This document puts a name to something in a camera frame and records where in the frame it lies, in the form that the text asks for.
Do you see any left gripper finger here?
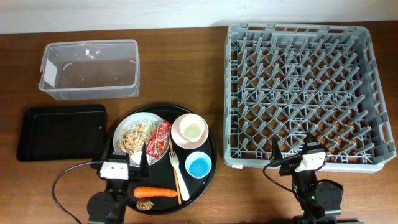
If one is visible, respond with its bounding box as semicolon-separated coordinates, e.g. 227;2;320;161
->
140;143;149;177
99;140;111;162

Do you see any red snack wrapper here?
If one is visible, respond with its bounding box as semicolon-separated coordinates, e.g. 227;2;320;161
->
146;120;172;159

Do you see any white plastic fork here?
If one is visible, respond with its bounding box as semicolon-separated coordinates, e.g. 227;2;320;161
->
170;151;190;201

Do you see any pink bowl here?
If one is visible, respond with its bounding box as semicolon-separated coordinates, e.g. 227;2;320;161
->
171;113;210;149

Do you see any blue cup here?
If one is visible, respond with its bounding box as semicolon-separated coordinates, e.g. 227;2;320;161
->
185;152;212;179

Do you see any wooden chopstick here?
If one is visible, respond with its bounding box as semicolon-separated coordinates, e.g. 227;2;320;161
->
170;138;182;205

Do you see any cream white cup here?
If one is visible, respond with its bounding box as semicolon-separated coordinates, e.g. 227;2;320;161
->
179;114;205;142

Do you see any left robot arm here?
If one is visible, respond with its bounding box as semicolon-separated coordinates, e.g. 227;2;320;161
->
86;145;149;224

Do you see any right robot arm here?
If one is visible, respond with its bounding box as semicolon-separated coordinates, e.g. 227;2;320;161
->
263;132;343;224

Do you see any grey dishwasher rack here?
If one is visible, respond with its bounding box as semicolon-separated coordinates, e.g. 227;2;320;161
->
223;23;397;173

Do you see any orange carrot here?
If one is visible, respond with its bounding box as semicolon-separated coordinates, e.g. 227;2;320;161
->
133;186;178;198

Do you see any peanut shells and rice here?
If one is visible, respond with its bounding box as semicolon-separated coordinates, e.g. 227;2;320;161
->
116;119;157;156

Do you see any grey plate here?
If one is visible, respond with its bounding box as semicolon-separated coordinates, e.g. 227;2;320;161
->
112;112;170;165

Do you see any black rectangular tray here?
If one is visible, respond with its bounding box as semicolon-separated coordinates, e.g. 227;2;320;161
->
16;105;107;162

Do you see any round black tray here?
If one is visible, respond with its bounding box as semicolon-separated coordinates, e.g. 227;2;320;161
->
111;104;217;215

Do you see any brown walnut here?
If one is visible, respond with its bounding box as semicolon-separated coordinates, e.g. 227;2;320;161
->
136;198;154;210

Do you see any clear plastic bin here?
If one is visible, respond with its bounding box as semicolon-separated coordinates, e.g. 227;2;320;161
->
38;39;140;100

